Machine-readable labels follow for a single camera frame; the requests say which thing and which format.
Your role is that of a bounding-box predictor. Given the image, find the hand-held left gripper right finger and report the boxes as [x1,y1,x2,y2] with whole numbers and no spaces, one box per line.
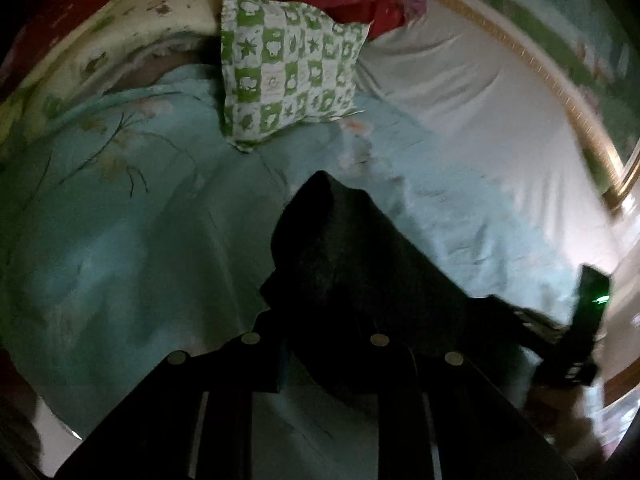
[350,317,577,480]

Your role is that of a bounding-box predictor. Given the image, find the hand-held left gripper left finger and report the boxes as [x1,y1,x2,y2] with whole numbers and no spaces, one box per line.
[52,309,292,480]

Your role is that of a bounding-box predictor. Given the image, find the person's right forearm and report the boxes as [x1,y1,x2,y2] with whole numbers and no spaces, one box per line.
[525,385,608,468]

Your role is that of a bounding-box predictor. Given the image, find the black pants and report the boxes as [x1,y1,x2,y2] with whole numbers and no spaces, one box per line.
[259,170,553,407]

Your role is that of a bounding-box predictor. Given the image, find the light blue floral quilt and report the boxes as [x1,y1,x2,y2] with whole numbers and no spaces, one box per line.
[0,64,603,480]

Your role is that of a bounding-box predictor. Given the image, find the cream floral blanket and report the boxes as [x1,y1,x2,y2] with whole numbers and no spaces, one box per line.
[0,0,227,161]

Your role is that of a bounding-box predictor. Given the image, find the green white checkered pillow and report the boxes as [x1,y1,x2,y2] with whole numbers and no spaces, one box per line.
[220,0,374,154]

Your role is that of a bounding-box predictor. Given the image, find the gold bed frame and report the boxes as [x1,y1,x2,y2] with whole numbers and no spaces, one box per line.
[424,0,640,213]

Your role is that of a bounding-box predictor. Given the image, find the white bed sheet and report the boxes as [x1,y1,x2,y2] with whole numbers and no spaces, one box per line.
[356,0,623,291]

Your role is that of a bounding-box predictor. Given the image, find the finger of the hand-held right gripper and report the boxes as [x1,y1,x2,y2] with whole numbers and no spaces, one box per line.
[479,294,572,348]

